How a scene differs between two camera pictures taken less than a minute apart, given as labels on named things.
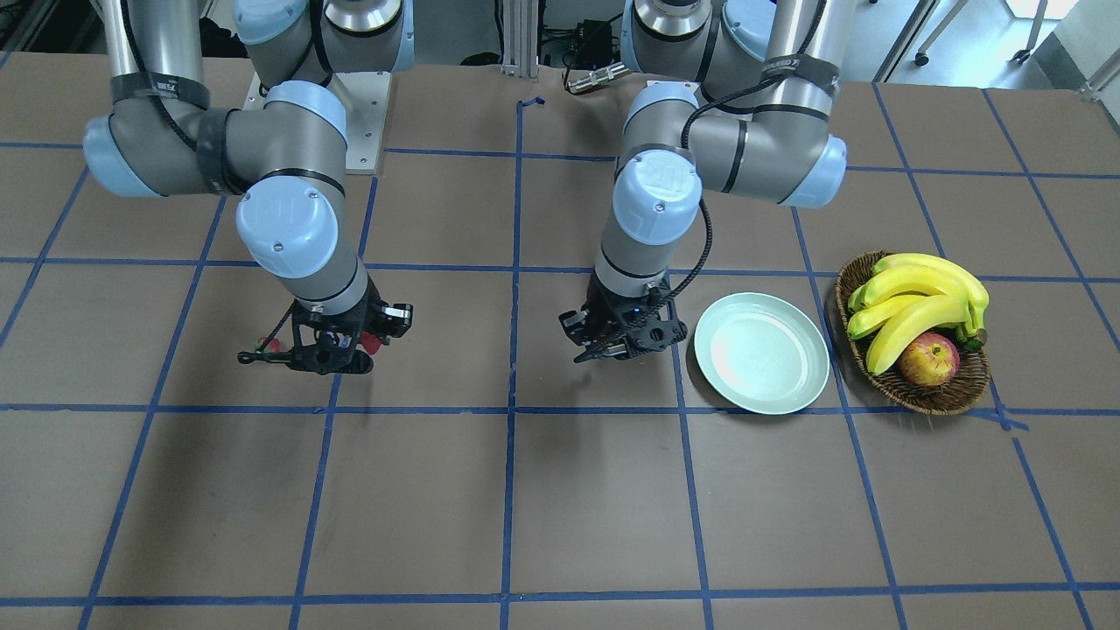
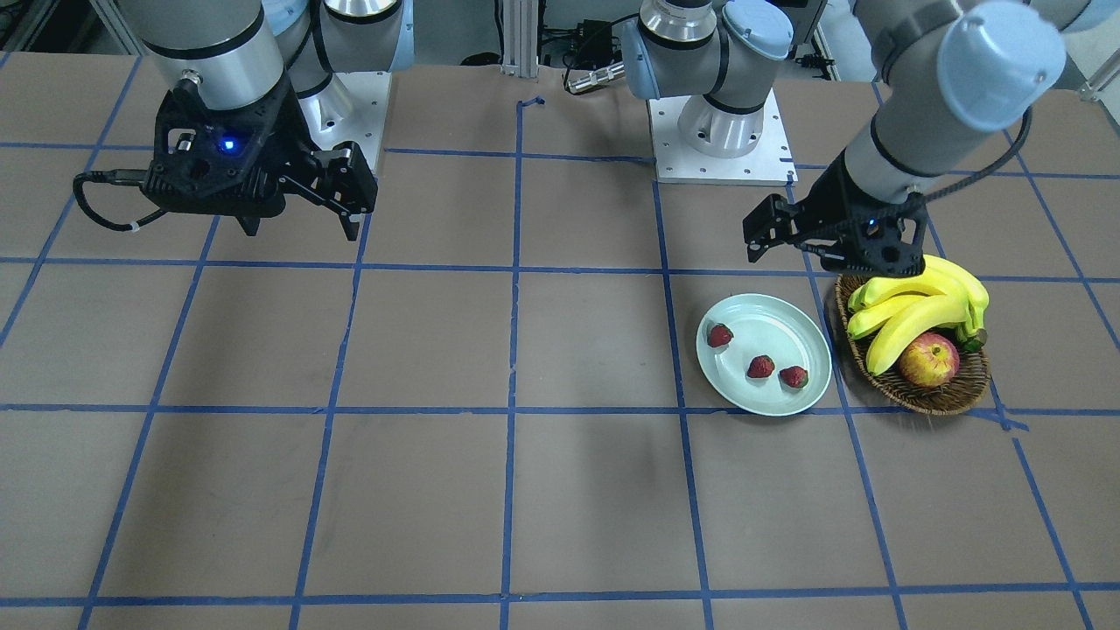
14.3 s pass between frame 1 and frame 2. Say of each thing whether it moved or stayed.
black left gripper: moved
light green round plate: stayed
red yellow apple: stayed
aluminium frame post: stayed
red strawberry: moved
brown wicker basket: stayed
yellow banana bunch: stayed
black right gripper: moved
